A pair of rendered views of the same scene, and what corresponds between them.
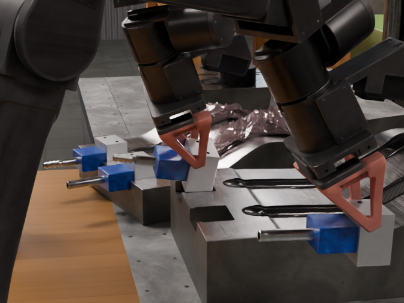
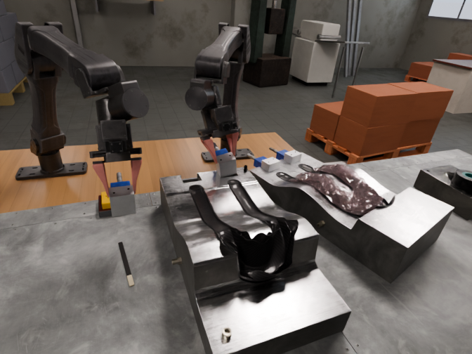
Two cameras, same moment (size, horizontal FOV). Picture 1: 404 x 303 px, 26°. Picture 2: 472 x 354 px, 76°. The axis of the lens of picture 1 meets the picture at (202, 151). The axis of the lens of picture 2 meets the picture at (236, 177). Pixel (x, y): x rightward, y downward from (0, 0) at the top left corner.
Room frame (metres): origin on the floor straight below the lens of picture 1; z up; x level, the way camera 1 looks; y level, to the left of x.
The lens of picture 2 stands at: (0.95, -0.75, 1.33)
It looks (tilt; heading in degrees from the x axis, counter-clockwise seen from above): 30 degrees down; 77
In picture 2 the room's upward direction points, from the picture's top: 5 degrees clockwise
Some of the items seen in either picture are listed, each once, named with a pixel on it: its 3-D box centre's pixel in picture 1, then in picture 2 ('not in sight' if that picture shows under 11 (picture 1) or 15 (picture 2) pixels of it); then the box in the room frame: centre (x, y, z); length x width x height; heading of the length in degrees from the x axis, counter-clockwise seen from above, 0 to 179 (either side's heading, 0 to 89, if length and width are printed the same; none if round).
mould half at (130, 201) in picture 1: (246, 144); (337, 194); (1.41, -0.07, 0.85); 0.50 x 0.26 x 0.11; 118
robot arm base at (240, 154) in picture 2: not in sight; (228, 147); (1.14, 0.30, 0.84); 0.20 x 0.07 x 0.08; 9
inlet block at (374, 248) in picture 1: (321, 233); (121, 188); (0.82, -0.12, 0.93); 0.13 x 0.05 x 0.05; 101
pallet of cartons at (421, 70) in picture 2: not in sight; (442, 69); (6.56, 5.06, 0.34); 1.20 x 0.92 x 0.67; 99
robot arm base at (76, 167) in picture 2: not in sight; (50, 161); (0.55, 0.21, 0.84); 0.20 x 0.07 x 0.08; 9
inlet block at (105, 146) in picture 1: (83, 159); (282, 154); (1.32, 0.19, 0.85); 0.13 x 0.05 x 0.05; 118
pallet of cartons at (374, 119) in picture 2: not in sight; (374, 116); (3.04, 2.04, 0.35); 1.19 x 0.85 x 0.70; 11
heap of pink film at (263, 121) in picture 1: (246, 121); (338, 182); (1.40, -0.07, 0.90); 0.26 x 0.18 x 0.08; 118
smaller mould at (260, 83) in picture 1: (226, 97); (457, 189); (1.86, -0.05, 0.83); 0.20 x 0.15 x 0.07; 101
